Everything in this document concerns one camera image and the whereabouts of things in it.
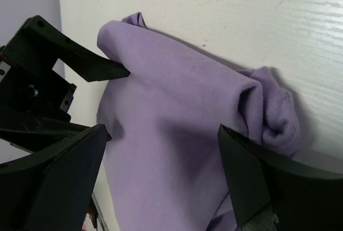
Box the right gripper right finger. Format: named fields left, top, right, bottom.
left=218, top=126, right=342, bottom=230

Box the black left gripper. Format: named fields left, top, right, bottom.
left=1, top=16, right=130, bottom=153

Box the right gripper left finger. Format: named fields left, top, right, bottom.
left=1, top=124, right=107, bottom=230

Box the purple t shirt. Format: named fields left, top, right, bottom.
left=97, top=13, right=300, bottom=230

